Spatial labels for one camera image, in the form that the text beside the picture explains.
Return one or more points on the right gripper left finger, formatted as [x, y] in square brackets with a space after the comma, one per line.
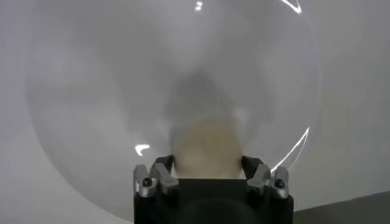
[164, 179]

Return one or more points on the white steamed baozi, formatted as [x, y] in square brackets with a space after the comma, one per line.
[207, 152]

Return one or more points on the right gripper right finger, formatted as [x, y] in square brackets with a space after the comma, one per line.
[260, 178]

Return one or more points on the white round plate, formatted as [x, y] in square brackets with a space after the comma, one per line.
[91, 91]

